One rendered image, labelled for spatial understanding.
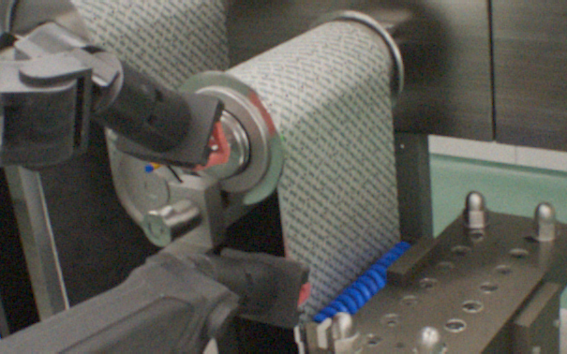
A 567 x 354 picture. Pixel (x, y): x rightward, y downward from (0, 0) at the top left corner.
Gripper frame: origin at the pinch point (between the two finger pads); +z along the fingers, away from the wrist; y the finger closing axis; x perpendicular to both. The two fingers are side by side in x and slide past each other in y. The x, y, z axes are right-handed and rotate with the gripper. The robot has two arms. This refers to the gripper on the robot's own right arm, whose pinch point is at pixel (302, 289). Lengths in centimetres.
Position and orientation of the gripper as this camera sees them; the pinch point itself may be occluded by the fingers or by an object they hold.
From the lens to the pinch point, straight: 108.0
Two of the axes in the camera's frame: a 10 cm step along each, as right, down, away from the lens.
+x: 1.9, -9.8, 0.3
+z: 5.4, 1.3, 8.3
